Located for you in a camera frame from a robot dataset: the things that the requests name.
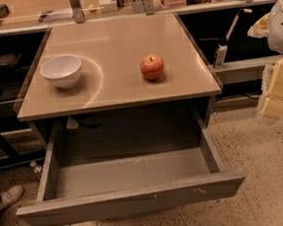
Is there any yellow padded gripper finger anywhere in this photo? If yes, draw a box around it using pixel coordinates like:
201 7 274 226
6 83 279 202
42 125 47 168
260 58 283 119

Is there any red apple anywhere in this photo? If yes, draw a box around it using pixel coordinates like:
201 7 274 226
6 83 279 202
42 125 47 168
139 53 165 81

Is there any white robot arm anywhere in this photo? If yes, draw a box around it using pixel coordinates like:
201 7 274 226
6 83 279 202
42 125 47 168
248 0 283 124

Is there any grey cabinet with tan top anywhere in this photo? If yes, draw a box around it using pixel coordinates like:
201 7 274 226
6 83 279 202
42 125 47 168
5 9 228 154

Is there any grey open top drawer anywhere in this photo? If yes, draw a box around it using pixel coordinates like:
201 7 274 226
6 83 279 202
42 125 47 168
18 110 245 226

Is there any white ceramic bowl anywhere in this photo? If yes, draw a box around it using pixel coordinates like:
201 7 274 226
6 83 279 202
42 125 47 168
39 55 82 89

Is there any white handled tool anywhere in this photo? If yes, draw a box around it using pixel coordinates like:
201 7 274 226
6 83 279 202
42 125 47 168
212 8 252 69

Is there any black coiled cable tool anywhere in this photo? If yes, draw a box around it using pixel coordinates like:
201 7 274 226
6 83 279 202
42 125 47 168
0 4 10 20

